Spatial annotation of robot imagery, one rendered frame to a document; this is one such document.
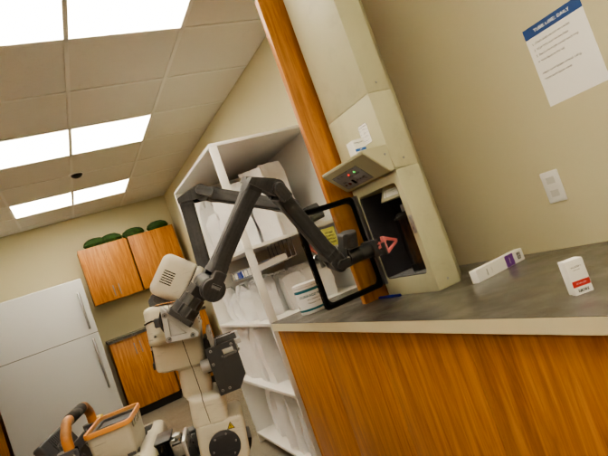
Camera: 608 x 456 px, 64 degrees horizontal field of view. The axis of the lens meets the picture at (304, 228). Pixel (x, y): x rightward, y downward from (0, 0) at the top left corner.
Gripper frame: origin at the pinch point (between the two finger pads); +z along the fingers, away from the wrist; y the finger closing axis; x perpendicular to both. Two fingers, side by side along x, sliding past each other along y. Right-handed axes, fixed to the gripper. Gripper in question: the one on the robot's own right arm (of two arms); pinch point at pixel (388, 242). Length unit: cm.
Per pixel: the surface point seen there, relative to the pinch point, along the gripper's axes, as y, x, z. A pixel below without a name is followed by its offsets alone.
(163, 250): 507, -67, 15
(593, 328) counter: -92, 24, -27
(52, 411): 472, 68, -162
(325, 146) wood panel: 22, -47, 2
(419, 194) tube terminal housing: -15.1, -13.2, 9.8
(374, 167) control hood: -11.0, -28.2, -2.3
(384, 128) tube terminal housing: -15.0, -40.5, 5.1
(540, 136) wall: -43, -18, 46
